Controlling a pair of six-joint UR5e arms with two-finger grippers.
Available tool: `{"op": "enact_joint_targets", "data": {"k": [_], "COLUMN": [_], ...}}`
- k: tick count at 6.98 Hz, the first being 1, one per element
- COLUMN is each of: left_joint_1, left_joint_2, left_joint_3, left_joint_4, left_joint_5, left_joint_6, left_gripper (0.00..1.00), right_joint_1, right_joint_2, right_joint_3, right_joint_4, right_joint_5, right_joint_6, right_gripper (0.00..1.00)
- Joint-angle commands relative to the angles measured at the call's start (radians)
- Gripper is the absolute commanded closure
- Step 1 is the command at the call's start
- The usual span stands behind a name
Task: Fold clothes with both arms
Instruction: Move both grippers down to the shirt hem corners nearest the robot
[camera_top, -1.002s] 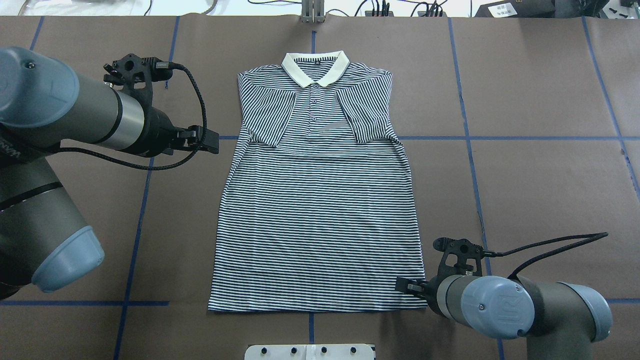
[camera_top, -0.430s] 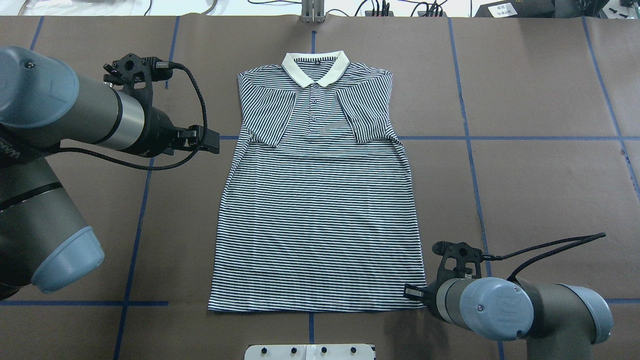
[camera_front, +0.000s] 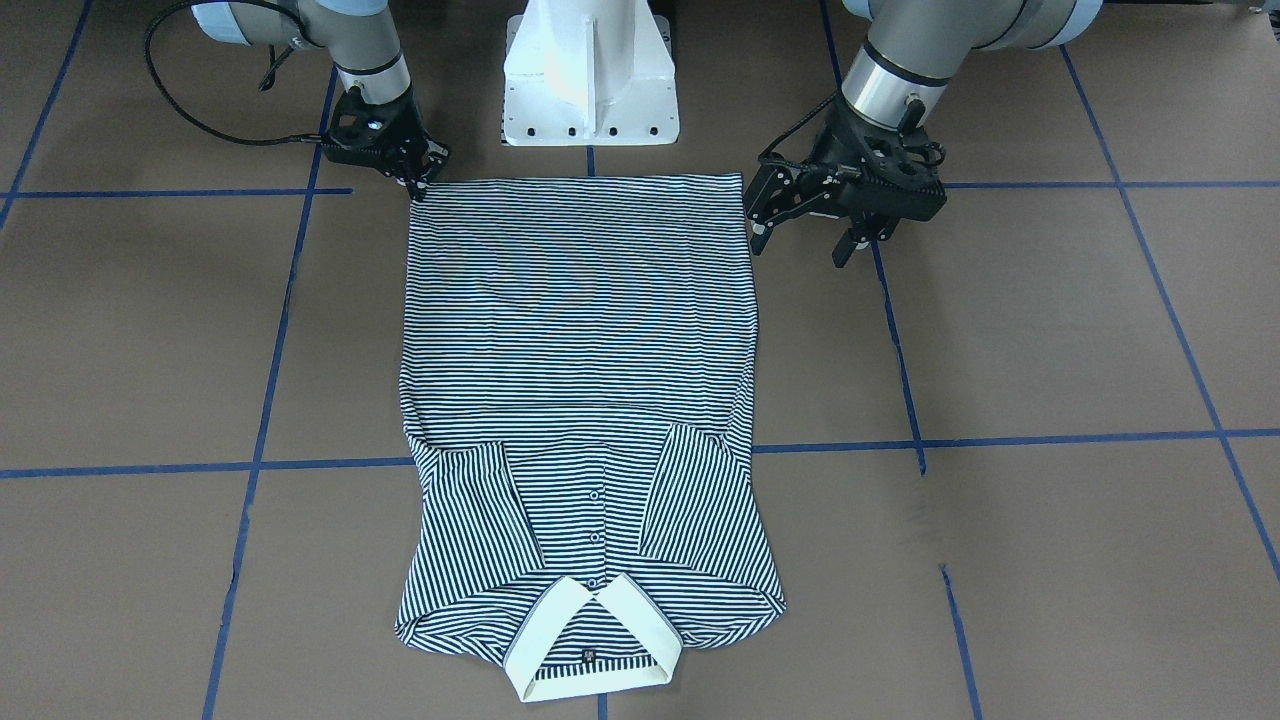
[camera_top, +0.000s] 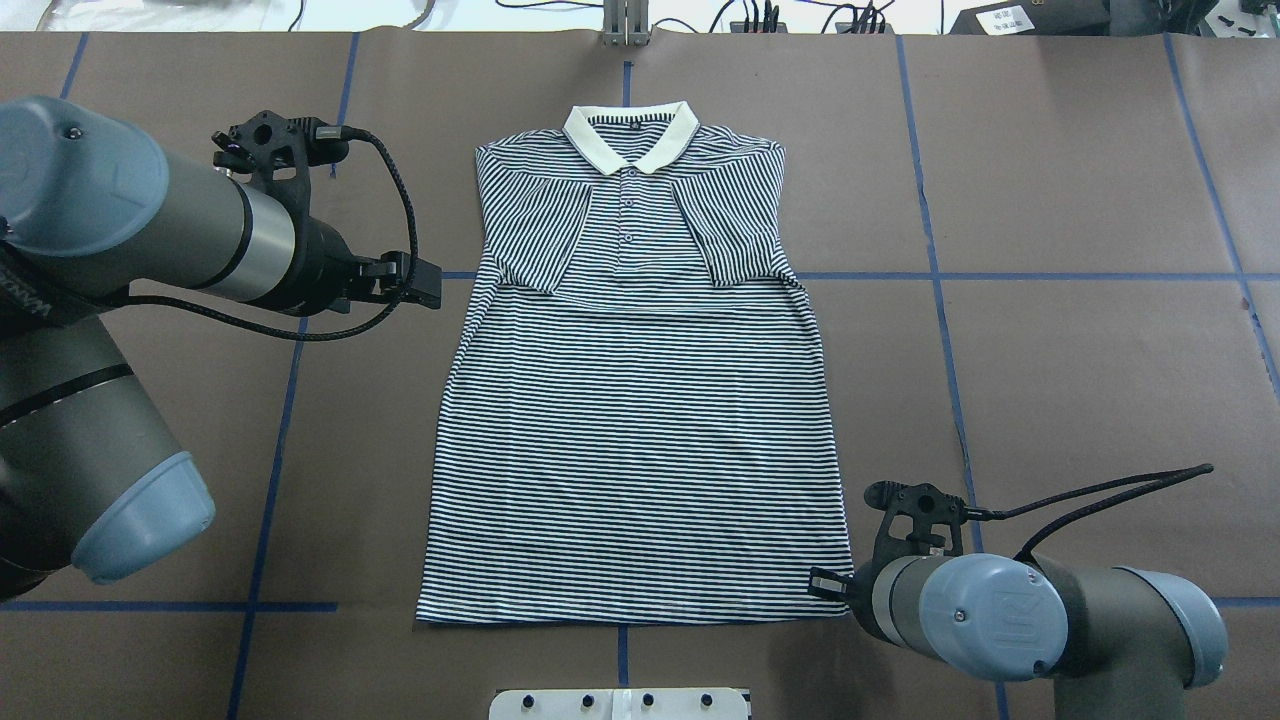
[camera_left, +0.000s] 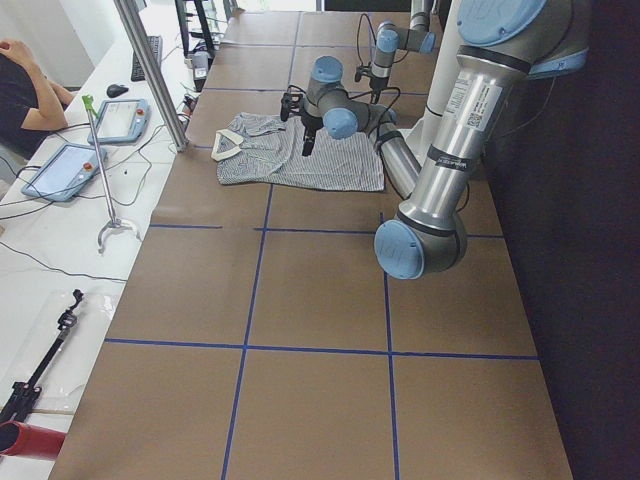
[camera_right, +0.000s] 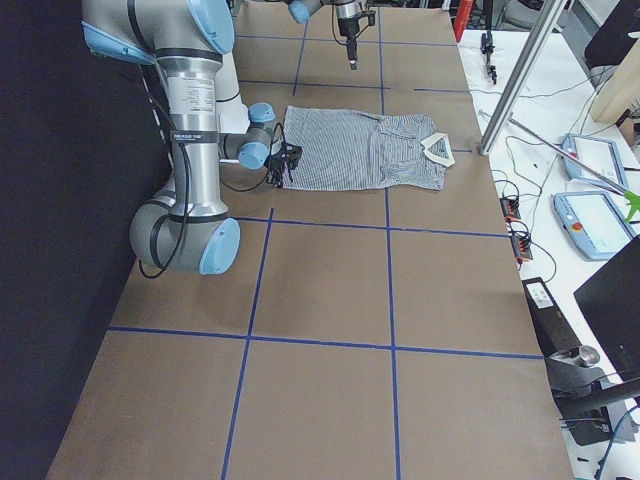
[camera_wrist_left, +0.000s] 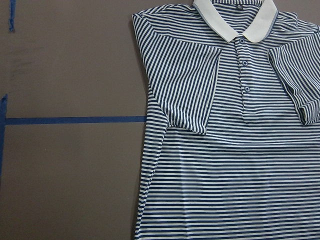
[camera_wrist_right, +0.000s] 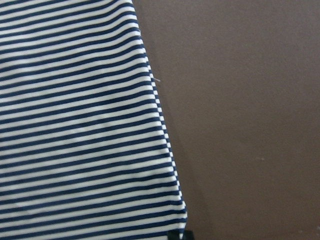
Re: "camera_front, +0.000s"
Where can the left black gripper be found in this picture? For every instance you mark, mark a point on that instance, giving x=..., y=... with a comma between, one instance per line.
x=826, y=160

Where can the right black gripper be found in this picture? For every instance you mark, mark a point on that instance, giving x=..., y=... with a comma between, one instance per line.
x=409, y=131

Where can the striped polo shirt white collar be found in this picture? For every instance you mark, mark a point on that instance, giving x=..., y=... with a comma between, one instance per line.
x=577, y=392

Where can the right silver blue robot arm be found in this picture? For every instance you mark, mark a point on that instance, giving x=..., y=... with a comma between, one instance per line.
x=360, y=37

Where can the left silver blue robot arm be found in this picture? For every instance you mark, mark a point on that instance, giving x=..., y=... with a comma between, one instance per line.
x=914, y=48

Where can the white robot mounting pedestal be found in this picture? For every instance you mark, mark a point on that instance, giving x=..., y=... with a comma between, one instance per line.
x=589, y=73

